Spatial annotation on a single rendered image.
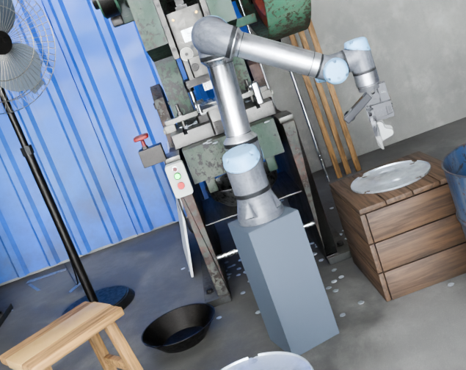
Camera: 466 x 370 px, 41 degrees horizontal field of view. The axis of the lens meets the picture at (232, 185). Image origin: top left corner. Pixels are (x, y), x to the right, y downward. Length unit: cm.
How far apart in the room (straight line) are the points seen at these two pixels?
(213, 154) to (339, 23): 173
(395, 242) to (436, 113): 215
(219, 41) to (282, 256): 68
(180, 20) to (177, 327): 124
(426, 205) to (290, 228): 48
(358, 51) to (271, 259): 70
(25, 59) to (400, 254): 177
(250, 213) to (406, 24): 242
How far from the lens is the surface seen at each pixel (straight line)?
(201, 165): 251
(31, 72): 291
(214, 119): 255
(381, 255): 215
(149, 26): 258
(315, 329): 207
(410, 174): 228
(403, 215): 213
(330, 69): 186
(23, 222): 409
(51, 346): 203
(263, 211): 192
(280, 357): 154
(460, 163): 200
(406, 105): 413
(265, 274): 194
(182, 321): 255
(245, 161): 189
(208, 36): 187
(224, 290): 261
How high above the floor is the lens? 105
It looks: 14 degrees down
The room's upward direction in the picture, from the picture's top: 20 degrees counter-clockwise
